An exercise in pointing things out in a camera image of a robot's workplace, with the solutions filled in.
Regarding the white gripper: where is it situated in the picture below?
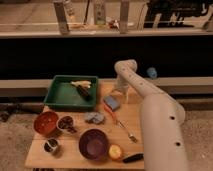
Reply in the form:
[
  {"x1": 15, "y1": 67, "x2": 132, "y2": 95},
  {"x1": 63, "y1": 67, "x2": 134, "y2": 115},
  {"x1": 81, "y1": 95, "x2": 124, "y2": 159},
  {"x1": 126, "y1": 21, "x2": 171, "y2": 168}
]
[{"x1": 112, "y1": 80, "x2": 129, "y2": 102}]

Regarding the blue sponge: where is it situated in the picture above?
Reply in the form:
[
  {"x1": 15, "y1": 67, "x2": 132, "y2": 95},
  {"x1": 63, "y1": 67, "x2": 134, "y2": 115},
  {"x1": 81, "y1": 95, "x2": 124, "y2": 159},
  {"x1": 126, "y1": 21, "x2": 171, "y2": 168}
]
[{"x1": 103, "y1": 96, "x2": 120, "y2": 111}]

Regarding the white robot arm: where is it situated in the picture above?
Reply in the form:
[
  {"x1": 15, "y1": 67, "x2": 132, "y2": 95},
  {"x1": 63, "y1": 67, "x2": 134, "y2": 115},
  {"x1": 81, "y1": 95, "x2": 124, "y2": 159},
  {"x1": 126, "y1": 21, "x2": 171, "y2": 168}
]
[{"x1": 114, "y1": 59, "x2": 189, "y2": 171}]

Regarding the purple bowl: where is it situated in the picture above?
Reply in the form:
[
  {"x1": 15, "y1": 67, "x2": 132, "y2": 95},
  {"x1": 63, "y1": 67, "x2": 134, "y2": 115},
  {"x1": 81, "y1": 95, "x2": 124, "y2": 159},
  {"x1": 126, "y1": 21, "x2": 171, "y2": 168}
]
[{"x1": 79, "y1": 129, "x2": 109, "y2": 161}]

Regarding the small bowl with brown contents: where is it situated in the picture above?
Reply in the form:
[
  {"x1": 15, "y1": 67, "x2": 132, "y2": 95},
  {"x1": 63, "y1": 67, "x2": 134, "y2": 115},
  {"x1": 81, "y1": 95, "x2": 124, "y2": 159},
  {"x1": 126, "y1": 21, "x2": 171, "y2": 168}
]
[{"x1": 57, "y1": 116, "x2": 77, "y2": 134}]

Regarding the red bowl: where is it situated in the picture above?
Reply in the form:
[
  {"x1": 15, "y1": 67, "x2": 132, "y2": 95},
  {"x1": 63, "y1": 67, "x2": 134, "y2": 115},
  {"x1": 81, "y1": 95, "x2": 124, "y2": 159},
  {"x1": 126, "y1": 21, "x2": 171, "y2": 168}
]
[{"x1": 34, "y1": 111, "x2": 59, "y2": 136}]

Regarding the blue cup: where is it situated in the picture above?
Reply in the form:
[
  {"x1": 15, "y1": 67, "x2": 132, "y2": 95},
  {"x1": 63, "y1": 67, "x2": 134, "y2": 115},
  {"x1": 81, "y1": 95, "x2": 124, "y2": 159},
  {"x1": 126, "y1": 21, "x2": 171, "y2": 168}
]
[{"x1": 147, "y1": 67, "x2": 157, "y2": 79}]

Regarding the yellow banana in tray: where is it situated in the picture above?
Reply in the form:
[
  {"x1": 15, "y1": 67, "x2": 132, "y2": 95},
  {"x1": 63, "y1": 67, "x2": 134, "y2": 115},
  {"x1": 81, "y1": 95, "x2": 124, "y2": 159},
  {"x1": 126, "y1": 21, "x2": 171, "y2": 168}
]
[{"x1": 70, "y1": 80, "x2": 91, "y2": 88}]

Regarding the dark eggplant in tray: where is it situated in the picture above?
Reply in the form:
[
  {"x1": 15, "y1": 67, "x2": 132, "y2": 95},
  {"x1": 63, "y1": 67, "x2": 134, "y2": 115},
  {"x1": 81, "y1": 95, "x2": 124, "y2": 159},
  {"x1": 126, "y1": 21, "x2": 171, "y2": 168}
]
[{"x1": 77, "y1": 85, "x2": 91, "y2": 100}]

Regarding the crumpled blue-grey cloth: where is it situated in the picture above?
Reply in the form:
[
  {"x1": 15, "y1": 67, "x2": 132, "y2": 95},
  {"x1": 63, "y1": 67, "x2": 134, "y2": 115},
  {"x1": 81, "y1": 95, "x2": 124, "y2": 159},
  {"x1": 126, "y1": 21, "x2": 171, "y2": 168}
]
[{"x1": 84, "y1": 112, "x2": 105, "y2": 124}]

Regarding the green plastic tray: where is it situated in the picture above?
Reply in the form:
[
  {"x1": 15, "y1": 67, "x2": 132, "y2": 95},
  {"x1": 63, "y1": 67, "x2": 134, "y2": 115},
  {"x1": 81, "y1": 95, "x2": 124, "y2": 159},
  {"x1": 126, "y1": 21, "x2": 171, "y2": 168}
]
[{"x1": 44, "y1": 75, "x2": 98, "y2": 111}]

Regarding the yellow red apple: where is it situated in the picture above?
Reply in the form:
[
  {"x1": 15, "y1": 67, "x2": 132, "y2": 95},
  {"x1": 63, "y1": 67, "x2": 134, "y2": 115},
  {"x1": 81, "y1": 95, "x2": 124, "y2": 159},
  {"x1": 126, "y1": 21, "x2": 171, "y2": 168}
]
[{"x1": 108, "y1": 144, "x2": 123, "y2": 161}]

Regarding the small metal cup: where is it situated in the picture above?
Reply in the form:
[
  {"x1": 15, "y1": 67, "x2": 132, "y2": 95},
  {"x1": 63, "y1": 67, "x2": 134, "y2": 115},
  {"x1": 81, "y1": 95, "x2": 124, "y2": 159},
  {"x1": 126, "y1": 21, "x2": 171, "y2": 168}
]
[{"x1": 44, "y1": 138, "x2": 60, "y2": 155}]

